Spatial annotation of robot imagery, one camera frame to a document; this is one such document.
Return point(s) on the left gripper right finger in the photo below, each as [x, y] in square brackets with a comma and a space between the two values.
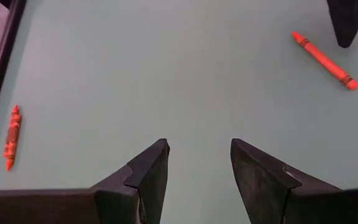
[275, 199]

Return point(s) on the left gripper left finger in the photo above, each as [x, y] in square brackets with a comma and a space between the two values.
[120, 202]

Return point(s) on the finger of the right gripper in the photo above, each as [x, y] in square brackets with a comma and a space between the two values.
[346, 21]

